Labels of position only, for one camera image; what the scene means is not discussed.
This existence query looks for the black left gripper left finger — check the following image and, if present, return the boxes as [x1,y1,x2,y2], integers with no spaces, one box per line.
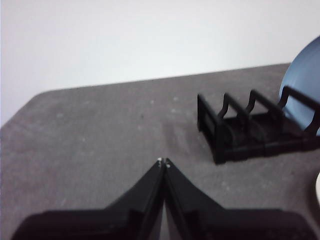
[11,157,165,240]

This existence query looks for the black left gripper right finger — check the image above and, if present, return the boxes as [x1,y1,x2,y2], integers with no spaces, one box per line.
[164,157,318,240]

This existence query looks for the pale yellow plate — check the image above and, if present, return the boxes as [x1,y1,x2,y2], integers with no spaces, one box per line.
[313,171,320,201]

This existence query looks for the black plastic plate rack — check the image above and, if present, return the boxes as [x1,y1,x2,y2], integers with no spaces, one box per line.
[196,86,320,165]

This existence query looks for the blue plate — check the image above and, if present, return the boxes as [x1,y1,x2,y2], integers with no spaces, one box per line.
[278,34,320,137]

